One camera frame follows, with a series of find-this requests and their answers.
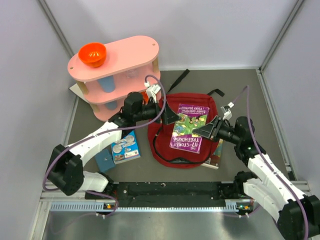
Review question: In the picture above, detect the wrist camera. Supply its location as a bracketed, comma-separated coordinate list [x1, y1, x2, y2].
[220, 102, 235, 121]
[144, 81, 161, 103]

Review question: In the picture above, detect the purple cable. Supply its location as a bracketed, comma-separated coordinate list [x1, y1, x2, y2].
[217, 85, 310, 240]
[42, 74, 167, 219]

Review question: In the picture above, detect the aluminium frame rail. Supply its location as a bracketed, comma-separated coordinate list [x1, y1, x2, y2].
[40, 189, 86, 202]

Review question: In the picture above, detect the orange bowl lower shelf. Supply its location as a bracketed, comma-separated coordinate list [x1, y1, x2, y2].
[141, 91, 149, 103]

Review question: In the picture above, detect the blue plastic cup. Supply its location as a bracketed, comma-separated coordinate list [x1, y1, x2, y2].
[97, 75, 116, 93]

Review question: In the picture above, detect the white slotted cable duct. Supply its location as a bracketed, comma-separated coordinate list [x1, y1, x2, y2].
[50, 198, 241, 213]

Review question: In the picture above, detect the yellow and maroon book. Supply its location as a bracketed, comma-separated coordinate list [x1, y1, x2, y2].
[201, 139, 224, 170]

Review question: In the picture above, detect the blue illustrated book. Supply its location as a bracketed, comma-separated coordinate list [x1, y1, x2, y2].
[111, 130, 141, 165]

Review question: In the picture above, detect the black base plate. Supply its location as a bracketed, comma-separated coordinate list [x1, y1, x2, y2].
[84, 181, 248, 208]

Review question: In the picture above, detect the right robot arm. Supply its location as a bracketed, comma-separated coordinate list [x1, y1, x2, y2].
[192, 116, 320, 240]

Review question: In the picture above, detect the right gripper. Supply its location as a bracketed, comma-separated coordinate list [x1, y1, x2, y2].
[193, 115, 241, 145]

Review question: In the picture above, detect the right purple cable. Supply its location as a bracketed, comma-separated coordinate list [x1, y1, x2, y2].
[217, 85, 310, 240]

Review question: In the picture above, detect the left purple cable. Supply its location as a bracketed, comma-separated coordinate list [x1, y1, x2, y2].
[42, 74, 167, 219]

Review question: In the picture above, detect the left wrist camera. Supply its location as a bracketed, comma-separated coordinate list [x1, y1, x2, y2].
[144, 81, 161, 103]

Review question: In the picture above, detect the clear plastic cup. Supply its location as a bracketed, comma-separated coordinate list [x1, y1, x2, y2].
[125, 68, 139, 79]

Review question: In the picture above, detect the pink three-tier wooden shelf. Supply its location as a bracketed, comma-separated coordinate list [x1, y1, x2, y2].
[67, 35, 161, 122]

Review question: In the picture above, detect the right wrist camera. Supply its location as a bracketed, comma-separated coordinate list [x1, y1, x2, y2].
[220, 102, 235, 121]

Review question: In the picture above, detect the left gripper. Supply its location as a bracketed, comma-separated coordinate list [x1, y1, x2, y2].
[133, 97, 181, 125]

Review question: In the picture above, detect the orange bowl on top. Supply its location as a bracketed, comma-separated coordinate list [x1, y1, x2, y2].
[77, 42, 107, 68]

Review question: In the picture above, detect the purple treehouse book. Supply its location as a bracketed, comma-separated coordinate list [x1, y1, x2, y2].
[169, 104, 210, 154]

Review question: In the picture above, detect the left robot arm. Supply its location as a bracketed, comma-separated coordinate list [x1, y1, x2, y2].
[45, 92, 180, 199]

